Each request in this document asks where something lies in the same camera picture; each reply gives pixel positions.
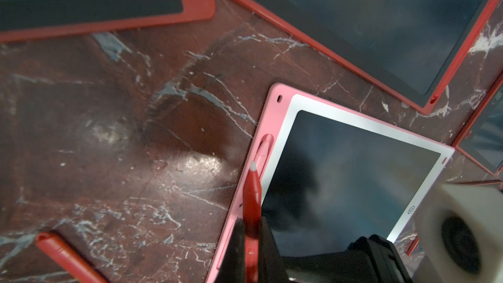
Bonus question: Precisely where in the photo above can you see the large pink writing tablet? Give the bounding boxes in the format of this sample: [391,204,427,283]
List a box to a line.
[206,83,454,282]

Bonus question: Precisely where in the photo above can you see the red tablet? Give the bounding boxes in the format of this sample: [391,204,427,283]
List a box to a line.
[453,76,502,176]
[235,0,500,114]
[1,0,216,43]

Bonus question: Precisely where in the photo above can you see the red tablet far left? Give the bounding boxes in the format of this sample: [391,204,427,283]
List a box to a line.
[1,0,216,43]

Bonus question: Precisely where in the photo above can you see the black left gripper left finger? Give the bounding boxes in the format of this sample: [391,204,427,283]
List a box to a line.
[214,219,246,283]

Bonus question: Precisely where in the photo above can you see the red tablet centre back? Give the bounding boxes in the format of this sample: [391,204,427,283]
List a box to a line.
[235,0,500,114]

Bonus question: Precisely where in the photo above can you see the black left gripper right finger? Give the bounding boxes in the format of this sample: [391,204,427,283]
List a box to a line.
[258,217,290,283]

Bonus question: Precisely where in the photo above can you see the red stylus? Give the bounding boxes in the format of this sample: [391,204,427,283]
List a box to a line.
[242,162,262,282]

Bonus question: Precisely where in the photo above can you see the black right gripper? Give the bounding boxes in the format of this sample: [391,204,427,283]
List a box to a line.
[283,235,413,282]

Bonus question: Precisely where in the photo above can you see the red stylus angled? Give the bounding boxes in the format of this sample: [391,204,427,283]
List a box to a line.
[35,233,108,283]

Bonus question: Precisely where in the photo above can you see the red tablet right front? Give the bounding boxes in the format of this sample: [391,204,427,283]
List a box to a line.
[453,76,502,176]

